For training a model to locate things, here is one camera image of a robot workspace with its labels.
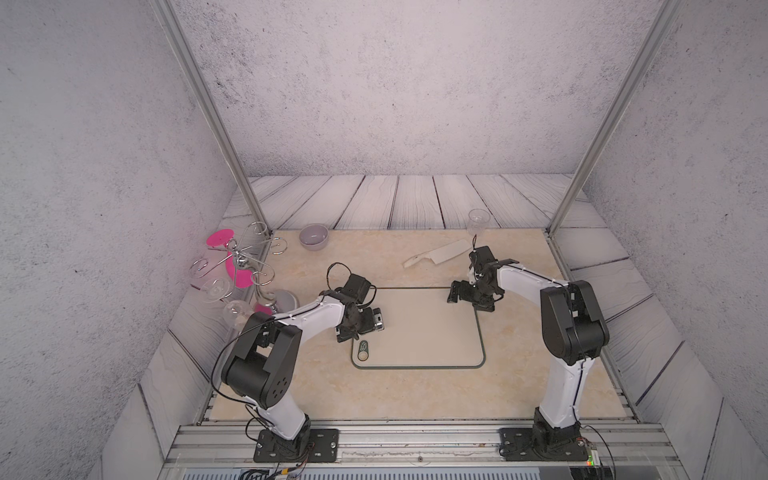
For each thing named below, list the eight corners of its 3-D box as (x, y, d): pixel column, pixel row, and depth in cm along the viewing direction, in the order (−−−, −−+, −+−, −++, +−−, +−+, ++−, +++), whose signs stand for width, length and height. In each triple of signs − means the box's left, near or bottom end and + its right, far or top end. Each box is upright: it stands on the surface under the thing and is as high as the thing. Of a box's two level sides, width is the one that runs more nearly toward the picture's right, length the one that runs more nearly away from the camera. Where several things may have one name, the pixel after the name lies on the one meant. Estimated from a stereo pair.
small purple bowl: (300, 252, 116) (296, 242, 112) (307, 227, 126) (304, 216, 121) (326, 252, 116) (323, 241, 112) (331, 227, 126) (328, 216, 121)
